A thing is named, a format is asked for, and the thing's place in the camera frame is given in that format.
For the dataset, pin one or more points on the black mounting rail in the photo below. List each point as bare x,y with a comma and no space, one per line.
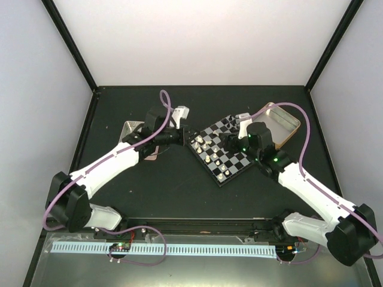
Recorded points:
261,230

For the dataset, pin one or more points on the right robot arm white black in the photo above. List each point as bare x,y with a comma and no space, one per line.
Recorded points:
348,231

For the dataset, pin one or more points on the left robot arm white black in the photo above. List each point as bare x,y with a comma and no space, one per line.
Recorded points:
69,201

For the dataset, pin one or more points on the light blue slotted cable duct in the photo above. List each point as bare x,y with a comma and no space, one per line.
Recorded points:
159,249

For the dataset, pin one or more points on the right circuit board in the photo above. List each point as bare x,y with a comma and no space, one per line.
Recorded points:
290,249

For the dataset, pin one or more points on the gold tin box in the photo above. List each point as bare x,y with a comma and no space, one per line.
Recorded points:
273,126

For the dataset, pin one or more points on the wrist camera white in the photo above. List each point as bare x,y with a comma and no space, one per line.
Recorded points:
179,113
243,120

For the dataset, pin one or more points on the left circuit board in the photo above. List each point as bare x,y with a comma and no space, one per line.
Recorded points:
119,247

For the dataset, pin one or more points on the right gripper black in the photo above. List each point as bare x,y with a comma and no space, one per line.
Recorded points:
230,144

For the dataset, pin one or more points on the black chess pieces row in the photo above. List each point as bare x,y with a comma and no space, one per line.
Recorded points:
229,124

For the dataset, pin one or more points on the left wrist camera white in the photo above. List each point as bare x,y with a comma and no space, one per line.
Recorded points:
179,113

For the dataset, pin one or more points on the circuit board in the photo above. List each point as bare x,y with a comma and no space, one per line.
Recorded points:
119,247
290,249

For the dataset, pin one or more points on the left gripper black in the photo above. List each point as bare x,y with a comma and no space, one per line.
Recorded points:
182,141

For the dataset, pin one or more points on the silver tin tray pink rim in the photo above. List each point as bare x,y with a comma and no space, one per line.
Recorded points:
131,126

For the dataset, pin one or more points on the checkered chess board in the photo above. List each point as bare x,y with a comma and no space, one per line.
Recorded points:
236,163

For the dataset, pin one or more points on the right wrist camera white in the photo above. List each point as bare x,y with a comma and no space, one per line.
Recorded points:
243,120

